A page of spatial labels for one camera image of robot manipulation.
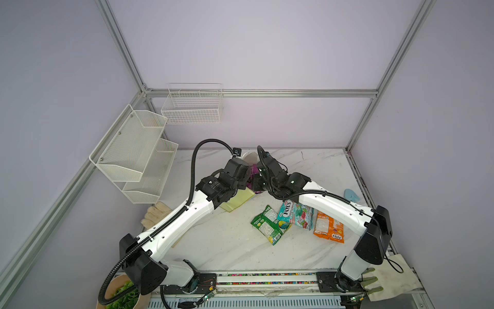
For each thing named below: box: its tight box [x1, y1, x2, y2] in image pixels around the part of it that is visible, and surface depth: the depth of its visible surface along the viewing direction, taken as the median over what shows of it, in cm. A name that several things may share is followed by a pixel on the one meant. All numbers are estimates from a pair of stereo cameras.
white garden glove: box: [360, 253, 425, 302], surface depth 75 cm
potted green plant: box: [95, 274, 152, 309], surface depth 61 cm
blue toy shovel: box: [343, 188, 361, 203], surface depth 100 cm
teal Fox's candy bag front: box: [276, 199, 314, 231], surface depth 90 cm
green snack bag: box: [250, 204, 293, 246], surface depth 88 cm
